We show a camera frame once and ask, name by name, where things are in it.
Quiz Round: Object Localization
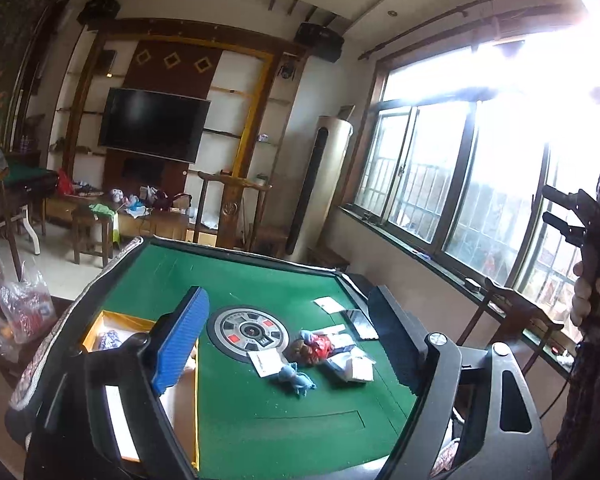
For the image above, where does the white paper card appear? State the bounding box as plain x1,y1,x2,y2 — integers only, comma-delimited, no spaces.
313,297,347,314

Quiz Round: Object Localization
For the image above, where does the blue microfibre cloth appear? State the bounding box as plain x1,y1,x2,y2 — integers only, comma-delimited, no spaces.
277,363,316,396

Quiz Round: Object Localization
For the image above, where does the window with metal bars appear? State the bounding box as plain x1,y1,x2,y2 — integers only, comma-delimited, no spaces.
352,27,600,340

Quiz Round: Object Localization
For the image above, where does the person's right hand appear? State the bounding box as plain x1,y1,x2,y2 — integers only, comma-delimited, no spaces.
570,262,600,339

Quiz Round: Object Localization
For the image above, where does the light blue knitted sock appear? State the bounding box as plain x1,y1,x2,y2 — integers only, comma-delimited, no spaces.
300,330,314,344

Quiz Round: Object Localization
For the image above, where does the small white red packet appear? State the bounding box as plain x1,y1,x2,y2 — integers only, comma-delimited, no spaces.
247,348,286,378

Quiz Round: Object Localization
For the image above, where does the red plastic bag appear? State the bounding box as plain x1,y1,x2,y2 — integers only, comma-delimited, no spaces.
284,335,334,366

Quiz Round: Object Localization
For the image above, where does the white flat tissue pack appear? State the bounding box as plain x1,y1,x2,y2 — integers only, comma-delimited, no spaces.
314,324,346,336

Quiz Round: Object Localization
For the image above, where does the low wooden tv cabinet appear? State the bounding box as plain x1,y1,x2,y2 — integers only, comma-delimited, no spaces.
46,195,189,240

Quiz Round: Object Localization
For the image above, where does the Deeyeo wet wipes pack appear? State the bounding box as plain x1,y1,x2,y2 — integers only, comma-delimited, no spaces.
325,344,366,382

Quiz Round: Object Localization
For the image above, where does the black smartphone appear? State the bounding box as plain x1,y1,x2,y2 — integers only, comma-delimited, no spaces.
343,309,379,340

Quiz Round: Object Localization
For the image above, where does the round mahjong table centre panel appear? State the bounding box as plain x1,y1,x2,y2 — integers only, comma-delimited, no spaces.
207,304,289,363

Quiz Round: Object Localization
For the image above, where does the blue white patterned cloth ball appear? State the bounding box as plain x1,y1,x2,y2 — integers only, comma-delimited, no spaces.
98,330,123,351

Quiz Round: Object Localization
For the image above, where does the wooden stool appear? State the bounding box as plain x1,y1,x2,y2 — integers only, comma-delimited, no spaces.
71,204,114,268

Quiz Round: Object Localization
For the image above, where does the carved wooden chair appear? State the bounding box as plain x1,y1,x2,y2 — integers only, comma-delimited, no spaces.
193,171,272,252

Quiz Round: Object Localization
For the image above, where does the clear plastic bag with items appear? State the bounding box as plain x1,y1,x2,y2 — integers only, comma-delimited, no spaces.
0,258,57,344

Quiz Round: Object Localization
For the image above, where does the black wall television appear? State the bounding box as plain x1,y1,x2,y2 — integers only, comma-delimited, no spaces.
98,88,211,164

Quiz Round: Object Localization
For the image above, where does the tall beige air conditioner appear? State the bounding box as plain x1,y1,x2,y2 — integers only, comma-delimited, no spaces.
285,116,353,262

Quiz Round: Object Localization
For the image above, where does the yellow-rimmed white storage box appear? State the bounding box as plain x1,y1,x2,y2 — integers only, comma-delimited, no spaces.
78,308,200,479

